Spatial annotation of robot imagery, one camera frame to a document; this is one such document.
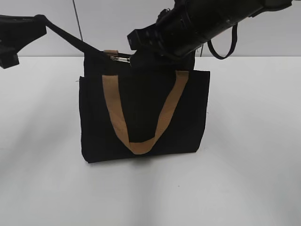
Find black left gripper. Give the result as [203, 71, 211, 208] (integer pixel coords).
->
[0, 15, 47, 69]

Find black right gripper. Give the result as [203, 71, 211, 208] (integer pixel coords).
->
[127, 8, 179, 69]

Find black tote bag tan handles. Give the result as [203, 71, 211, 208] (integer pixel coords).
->
[46, 21, 210, 163]

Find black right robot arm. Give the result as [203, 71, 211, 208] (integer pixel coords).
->
[127, 0, 292, 68]

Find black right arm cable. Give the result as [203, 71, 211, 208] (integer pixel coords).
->
[207, 23, 238, 60]

